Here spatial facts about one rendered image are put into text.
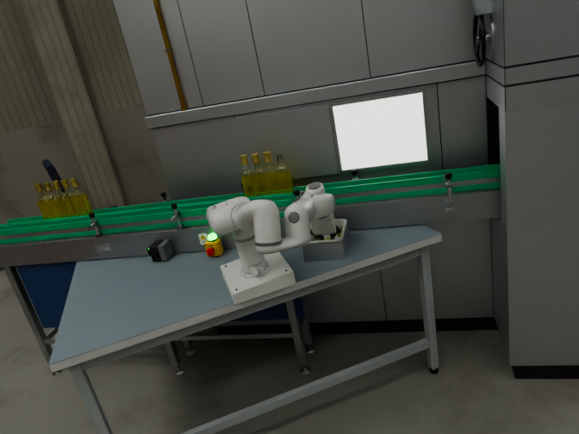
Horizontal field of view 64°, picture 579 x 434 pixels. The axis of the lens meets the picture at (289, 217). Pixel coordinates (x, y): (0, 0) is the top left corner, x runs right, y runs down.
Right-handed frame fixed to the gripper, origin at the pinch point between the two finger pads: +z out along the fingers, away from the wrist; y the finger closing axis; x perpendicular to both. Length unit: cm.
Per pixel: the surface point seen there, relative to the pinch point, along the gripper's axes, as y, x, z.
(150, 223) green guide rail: 89, -14, -8
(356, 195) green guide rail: -11.6, -24.8, -5.2
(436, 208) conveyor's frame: -46, -21, 4
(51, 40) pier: 268, -235, -60
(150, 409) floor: 104, 37, 74
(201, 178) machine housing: 71, -45, -12
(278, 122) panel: 22, -49, -35
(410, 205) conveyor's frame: -35.0, -21.4, 0.8
